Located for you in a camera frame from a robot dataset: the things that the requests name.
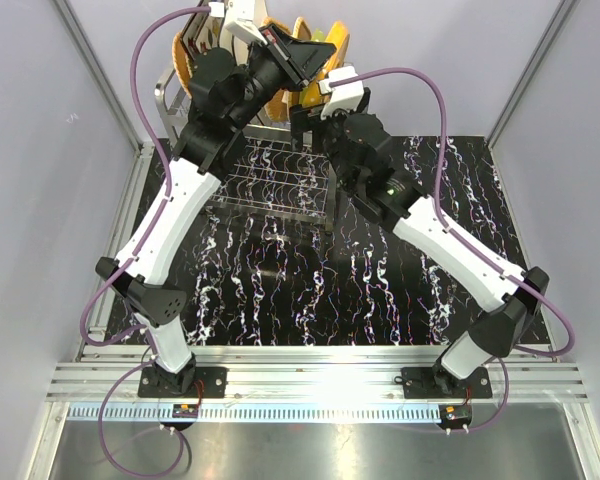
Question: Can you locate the stainless steel dish rack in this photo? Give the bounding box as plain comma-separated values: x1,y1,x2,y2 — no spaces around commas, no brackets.
153,64,356,236

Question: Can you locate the fruit pattern square plate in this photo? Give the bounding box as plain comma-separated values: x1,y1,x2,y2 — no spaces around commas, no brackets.
181,13,224,62

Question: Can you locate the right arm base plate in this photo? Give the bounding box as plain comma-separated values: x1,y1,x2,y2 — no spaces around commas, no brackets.
393,366,493,400

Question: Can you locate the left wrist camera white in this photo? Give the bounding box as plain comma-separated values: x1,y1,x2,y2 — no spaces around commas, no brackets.
208,0,267,48

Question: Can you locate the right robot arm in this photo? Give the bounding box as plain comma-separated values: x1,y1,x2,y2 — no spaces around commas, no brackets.
290,105,549,398

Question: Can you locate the woven wicker plate middle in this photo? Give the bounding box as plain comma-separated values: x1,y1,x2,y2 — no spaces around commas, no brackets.
261,16,291,123

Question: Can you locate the woven wicker plate left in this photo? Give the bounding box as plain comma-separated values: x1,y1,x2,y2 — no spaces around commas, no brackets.
172,32,192,98

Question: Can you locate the woven wicker plate right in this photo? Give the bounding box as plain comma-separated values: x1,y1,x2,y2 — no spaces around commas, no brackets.
292,17,312,41

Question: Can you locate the yellow polka dot plate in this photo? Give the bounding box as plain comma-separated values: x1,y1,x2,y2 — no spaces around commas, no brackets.
300,21,350,108

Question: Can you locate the aluminium frame rail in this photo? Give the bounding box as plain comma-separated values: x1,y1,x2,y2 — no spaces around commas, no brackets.
46,347,590,424

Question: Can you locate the green polka dot plate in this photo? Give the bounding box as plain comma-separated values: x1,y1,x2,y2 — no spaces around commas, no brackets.
311,29,326,43

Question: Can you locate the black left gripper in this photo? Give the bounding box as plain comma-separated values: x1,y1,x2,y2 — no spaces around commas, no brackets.
226,21,334,129

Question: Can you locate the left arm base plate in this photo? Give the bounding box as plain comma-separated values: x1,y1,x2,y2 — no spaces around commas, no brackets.
137,366,229,399

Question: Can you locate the woven wicker plate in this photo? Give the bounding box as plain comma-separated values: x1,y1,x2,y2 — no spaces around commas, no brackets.
172,32,192,98
292,17,312,41
261,16,291,123

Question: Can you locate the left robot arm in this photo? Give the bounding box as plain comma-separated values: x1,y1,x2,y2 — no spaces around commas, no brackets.
96,23,337,397

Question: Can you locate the white square plate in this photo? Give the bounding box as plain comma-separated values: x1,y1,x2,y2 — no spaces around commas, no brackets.
224,38,249,64

